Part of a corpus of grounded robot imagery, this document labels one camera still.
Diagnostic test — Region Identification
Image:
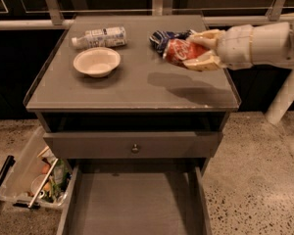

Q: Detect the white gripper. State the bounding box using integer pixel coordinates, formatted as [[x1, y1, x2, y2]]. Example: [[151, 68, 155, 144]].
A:
[[183, 24, 253, 71]]

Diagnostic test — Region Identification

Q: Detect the red coke can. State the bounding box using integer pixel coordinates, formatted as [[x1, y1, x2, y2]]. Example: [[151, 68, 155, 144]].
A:
[[163, 39, 208, 67]]

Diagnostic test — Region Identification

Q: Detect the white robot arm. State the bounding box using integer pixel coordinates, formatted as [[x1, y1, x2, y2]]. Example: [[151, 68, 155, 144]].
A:
[[183, 21, 294, 124]]

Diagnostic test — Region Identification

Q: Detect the grey drawer cabinet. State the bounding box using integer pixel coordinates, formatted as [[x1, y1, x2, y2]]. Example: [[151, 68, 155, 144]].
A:
[[23, 14, 242, 235]]

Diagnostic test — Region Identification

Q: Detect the open middle drawer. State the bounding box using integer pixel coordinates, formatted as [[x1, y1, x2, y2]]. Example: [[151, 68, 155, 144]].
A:
[[56, 164, 213, 235]]

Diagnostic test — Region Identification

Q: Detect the round metal drawer knob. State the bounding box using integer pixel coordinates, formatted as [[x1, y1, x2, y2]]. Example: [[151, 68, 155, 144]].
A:
[[131, 144, 139, 154]]

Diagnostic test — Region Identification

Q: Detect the closed top drawer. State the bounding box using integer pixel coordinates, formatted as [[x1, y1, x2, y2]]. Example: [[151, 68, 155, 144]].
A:
[[43, 131, 222, 159]]

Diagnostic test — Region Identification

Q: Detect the blue chip bag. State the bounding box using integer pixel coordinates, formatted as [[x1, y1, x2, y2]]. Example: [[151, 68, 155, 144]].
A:
[[149, 29, 195, 55]]

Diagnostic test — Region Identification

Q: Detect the white plastic bottle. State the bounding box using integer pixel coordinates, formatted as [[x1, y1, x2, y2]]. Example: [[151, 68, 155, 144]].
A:
[[72, 26, 127, 49]]

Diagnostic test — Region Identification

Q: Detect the metal window railing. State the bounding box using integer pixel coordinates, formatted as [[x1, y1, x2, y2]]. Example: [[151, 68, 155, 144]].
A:
[[0, 0, 294, 30]]

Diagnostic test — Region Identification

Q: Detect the clear plastic storage bin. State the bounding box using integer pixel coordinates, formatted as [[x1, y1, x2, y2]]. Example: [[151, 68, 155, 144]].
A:
[[0, 127, 71, 209]]

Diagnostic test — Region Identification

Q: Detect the black bar on floor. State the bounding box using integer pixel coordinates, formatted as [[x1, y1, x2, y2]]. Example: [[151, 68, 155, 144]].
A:
[[0, 155, 15, 186]]

